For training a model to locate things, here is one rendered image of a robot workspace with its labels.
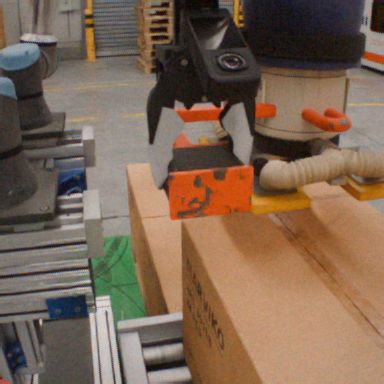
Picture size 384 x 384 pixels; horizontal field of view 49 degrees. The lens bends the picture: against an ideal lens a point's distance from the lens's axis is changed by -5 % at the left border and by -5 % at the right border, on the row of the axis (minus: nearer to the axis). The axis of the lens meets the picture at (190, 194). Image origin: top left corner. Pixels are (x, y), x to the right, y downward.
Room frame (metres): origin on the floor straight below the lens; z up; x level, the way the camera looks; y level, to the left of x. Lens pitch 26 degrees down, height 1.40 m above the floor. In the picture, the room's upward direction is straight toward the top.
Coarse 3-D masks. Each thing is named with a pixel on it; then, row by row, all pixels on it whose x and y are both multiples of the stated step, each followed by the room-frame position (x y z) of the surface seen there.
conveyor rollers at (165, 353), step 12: (144, 348) 0.84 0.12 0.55; (156, 348) 0.84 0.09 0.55; (168, 348) 0.84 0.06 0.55; (180, 348) 0.84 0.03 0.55; (144, 360) 0.81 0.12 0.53; (156, 360) 0.81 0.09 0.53; (168, 360) 0.82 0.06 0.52; (156, 372) 0.75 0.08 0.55; (168, 372) 0.75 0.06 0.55; (180, 372) 0.75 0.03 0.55
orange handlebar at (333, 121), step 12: (180, 108) 0.70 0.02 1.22; (192, 108) 0.70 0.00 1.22; (204, 108) 0.70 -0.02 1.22; (216, 108) 0.70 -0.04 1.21; (264, 108) 0.72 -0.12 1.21; (192, 120) 0.69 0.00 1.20; (204, 120) 0.70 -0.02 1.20; (312, 120) 0.67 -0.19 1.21; (324, 120) 0.65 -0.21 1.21; (336, 120) 0.64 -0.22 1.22; (348, 120) 0.65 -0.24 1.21; (180, 144) 0.52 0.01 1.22
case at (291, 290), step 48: (192, 240) 0.73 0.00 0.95; (240, 240) 0.73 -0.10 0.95; (288, 240) 0.73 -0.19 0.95; (336, 240) 0.72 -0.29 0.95; (192, 288) 0.73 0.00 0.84; (240, 288) 0.58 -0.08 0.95; (288, 288) 0.58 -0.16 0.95; (336, 288) 0.57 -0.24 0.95; (192, 336) 0.72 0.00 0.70; (240, 336) 0.47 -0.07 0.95; (288, 336) 0.46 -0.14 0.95; (336, 336) 0.46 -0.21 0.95
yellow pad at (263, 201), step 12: (252, 192) 0.64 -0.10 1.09; (264, 192) 0.62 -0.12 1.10; (276, 192) 0.63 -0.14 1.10; (288, 192) 0.63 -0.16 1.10; (300, 192) 0.63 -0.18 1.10; (252, 204) 0.60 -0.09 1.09; (264, 204) 0.60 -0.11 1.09; (276, 204) 0.60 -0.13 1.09; (288, 204) 0.60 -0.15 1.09; (300, 204) 0.61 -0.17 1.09
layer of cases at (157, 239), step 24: (144, 168) 2.09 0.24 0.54; (144, 192) 1.80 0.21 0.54; (312, 192) 1.80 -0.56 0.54; (336, 192) 1.80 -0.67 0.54; (144, 216) 1.57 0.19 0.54; (168, 216) 1.57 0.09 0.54; (144, 240) 1.49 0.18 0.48; (168, 240) 1.39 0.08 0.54; (144, 264) 1.54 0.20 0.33; (168, 264) 1.23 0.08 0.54; (144, 288) 1.60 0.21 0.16; (168, 288) 1.10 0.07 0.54; (168, 312) 0.99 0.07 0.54
